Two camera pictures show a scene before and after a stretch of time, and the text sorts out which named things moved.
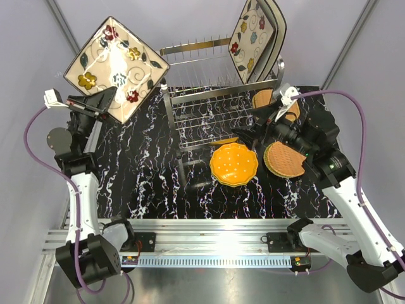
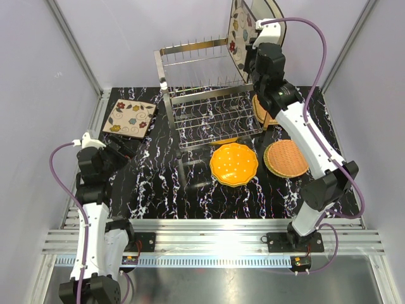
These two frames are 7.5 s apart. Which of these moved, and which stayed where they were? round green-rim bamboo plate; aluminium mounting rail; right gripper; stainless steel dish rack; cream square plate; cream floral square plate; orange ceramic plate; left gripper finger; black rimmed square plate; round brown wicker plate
Moved: cream floral square plate; right gripper; left gripper finger; cream square plate
Stayed: round green-rim bamboo plate; round brown wicker plate; aluminium mounting rail; stainless steel dish rack; orange ceramic plate; black rimmed square plate
